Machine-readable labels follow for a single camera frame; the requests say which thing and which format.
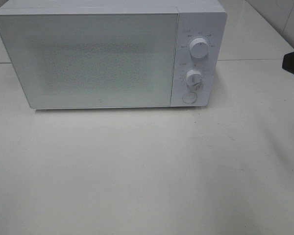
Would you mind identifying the white microwave oven body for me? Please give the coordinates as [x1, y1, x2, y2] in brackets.
[0, 0, 227, 109]

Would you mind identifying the white microwave door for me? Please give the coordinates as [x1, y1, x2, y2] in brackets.
[0, 14, 178, 109]

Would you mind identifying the round white door release button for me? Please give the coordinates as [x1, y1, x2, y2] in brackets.
[182, 92, 197, 104]

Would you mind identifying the white microwave knob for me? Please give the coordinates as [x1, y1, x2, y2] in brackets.
[185, 70, 203, 87]
[189, 36, 210, 59]

